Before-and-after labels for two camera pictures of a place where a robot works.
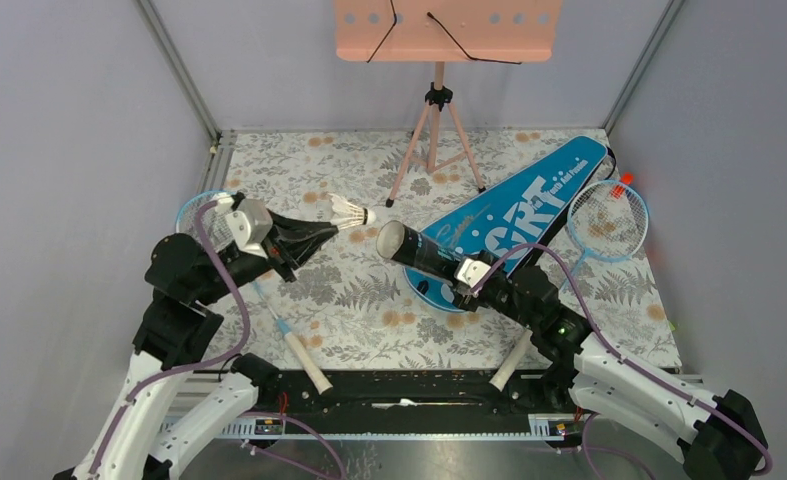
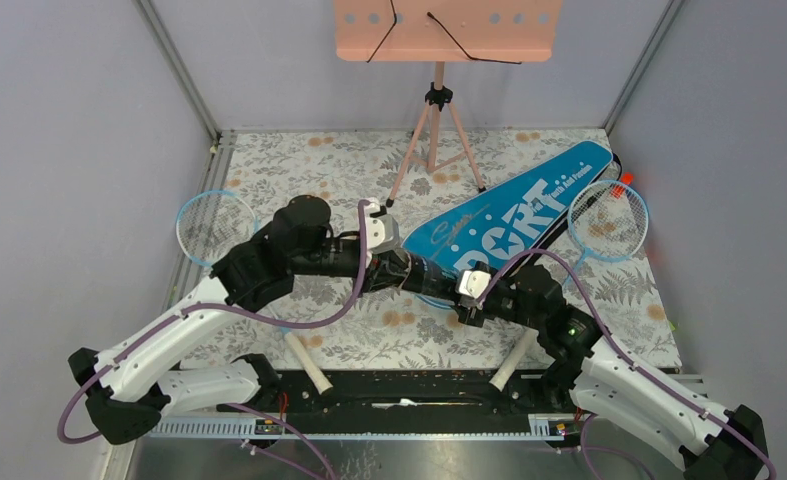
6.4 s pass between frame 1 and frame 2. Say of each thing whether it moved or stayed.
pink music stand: stayed
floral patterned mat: stayed
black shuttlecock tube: moved
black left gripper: moved
